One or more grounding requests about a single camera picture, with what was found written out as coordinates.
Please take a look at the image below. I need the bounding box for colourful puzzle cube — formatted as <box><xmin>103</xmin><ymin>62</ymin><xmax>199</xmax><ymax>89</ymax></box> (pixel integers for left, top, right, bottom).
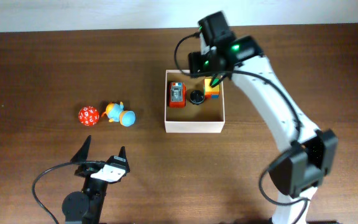
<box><xmin>204</xmin><ymin>78</ymin><xmax>220</xmax><ymax>99</ymax></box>

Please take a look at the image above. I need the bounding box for black round cap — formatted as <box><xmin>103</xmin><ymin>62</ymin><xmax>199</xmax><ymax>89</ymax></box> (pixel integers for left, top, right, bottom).
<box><xmin>189</xmin><ymin>90</ymin><xmax>204</xmax><ymax>105</ymax></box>

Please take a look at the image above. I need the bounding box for red toy fire truck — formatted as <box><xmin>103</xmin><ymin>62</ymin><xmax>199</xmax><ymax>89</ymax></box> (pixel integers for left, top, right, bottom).
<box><xmin>168</xmin><ymin>82</ymin><xmax>186</xmax><ymax>108</ymax></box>

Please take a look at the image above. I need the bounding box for red ball with white letters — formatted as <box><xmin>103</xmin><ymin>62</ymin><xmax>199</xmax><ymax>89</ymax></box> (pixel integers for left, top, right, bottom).
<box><xmin>78</xmin><ymin>106</ymin><xmax>100</xmax><ymax>126</ymax></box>

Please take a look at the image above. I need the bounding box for blue orange toy figure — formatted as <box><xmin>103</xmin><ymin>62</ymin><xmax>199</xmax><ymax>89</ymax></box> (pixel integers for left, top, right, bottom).
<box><xmin>101</xmin><ymin>102</ymin><xmax>136</xmax><ymax>127</ymax></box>

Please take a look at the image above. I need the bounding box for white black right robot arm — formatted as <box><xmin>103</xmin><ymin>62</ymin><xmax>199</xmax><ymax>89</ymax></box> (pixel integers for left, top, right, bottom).
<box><xmin>187</xmin><ymin>32</ymin><xmax>338</xmax><ymax>223</ymax></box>

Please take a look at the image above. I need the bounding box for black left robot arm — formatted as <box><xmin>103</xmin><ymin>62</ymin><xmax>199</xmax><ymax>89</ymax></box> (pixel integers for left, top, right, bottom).
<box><xmin>62</xmin><ymin>136</ymin><xmax>130</xmax><ymax>224</ymax></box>

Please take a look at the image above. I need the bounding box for beige cardboard box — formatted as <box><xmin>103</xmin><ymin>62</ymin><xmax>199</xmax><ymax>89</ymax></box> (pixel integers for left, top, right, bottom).
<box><xmin>164</xmin><ymin>70</ymin><xmax>226</xmax><ymax>133</ymax></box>

